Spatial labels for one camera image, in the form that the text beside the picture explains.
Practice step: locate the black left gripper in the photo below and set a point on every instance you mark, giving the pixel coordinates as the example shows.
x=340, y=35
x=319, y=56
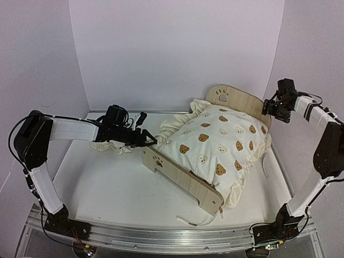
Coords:
x=137, y=143

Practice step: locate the bear print cushion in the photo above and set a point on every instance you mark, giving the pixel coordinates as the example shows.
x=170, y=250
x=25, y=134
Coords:
x=216, y=143

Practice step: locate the wooden pet bed frame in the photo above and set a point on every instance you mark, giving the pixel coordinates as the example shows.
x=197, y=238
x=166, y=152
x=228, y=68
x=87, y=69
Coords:
x=208, y=198

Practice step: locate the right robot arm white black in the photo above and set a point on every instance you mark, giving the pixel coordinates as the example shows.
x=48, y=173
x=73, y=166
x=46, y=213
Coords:
x=327, y=162

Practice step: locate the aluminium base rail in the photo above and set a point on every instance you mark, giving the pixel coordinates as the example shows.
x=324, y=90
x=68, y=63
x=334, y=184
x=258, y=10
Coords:
x=170, y=227

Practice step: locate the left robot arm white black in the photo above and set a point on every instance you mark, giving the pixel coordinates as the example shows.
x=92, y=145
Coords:
x=29, y=141

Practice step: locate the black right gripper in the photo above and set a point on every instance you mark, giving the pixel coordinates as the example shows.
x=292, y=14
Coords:
x=267, y=105

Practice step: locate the small circuit board with leds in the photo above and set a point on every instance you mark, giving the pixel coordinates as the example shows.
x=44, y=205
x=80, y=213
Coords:
x=84, y=250

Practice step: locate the small bear print pillow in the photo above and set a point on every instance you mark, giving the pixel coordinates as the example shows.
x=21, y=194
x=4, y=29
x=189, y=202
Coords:
x=110, y=146

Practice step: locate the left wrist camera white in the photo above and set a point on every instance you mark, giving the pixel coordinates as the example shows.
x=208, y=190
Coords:
x=139, y=119

